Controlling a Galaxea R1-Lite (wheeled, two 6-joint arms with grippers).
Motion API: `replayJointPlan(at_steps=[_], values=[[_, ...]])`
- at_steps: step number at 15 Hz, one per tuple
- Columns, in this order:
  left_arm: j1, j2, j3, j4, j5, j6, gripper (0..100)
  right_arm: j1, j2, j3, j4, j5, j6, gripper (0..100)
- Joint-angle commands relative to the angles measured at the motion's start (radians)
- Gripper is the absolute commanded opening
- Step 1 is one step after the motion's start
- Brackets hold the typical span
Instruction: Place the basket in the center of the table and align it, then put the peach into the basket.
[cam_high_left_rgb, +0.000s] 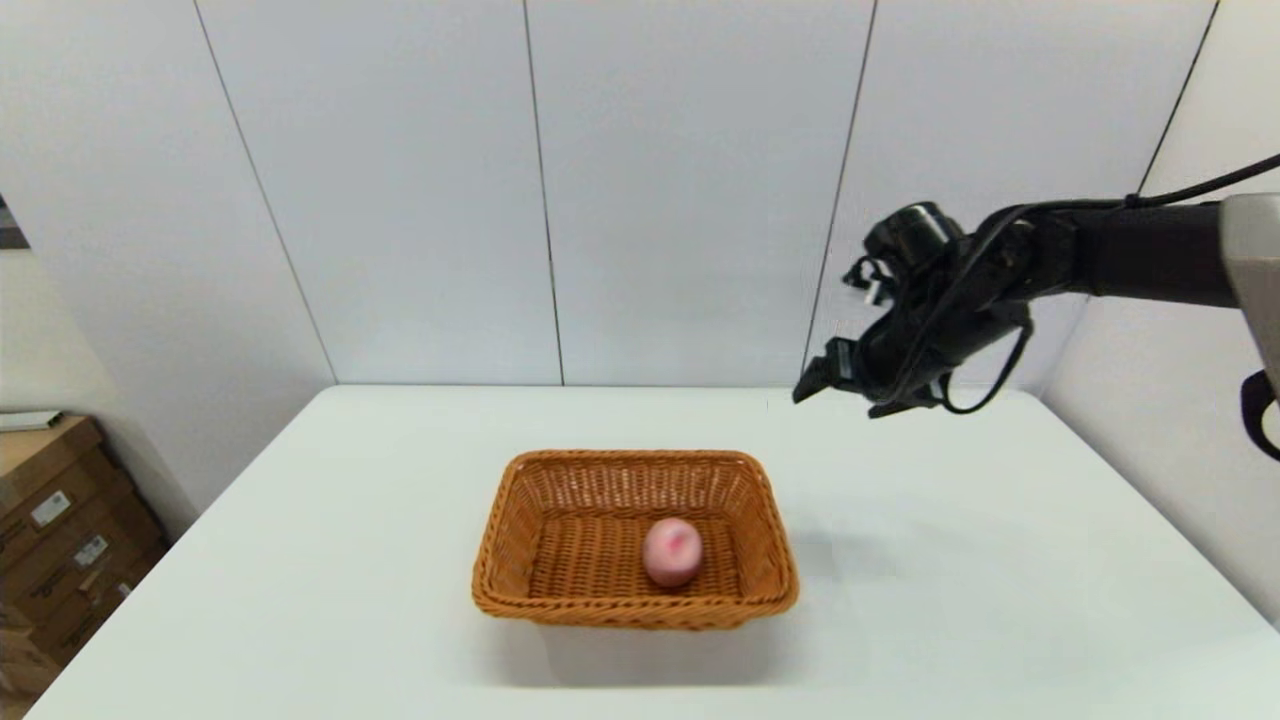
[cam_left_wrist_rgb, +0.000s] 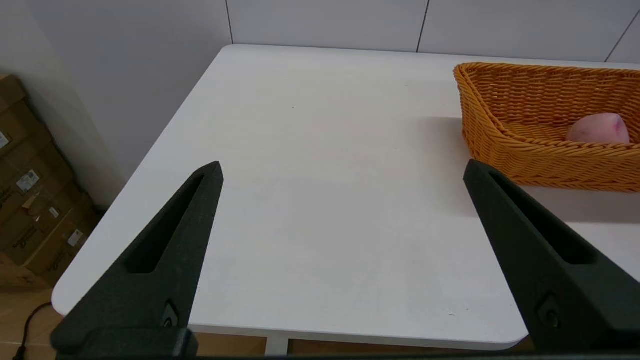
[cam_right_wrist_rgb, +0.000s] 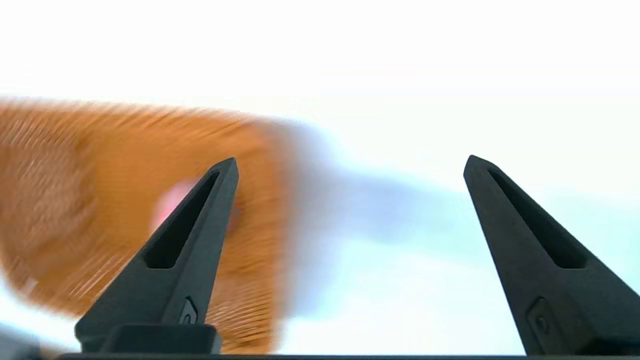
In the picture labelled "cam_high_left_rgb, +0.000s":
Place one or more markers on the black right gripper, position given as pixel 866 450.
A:
pixel 940 330

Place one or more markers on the pink peach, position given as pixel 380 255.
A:
pixel 672 551

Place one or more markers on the orange wicker basket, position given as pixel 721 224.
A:
pixel 560 560

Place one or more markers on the grey robot shoulder cover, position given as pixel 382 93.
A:
pixel 1258 270

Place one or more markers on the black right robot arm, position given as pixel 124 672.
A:
pixel 1150 250

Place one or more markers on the brown cardboard box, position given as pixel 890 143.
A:
pixel 90 600
pixel 75 530
pixel 40 460

